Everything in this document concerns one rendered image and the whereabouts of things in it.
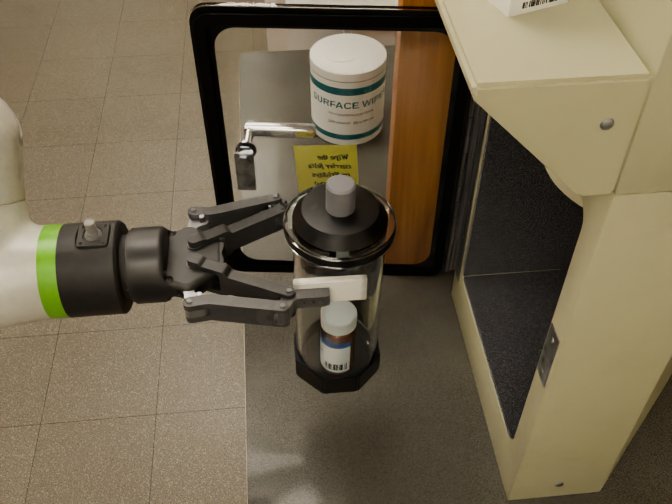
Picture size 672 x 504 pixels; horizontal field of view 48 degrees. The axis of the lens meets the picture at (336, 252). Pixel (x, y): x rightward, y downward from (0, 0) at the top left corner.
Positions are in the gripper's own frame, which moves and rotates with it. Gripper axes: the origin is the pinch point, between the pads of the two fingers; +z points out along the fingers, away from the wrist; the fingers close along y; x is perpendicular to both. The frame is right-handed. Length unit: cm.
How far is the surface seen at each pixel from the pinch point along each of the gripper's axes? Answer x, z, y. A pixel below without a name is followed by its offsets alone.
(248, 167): 3.8, -8.7, 18.6
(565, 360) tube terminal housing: 1.4, 19.4, -14.2
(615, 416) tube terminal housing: 11.9, 26.9, -14.3
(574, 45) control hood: -28.4, 14.5, -10.1
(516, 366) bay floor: 21.0, 21.9, -1.1
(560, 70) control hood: -28.4, 12.7, -12.9
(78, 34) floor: 124, -90, 266
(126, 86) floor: 124, -65, 222
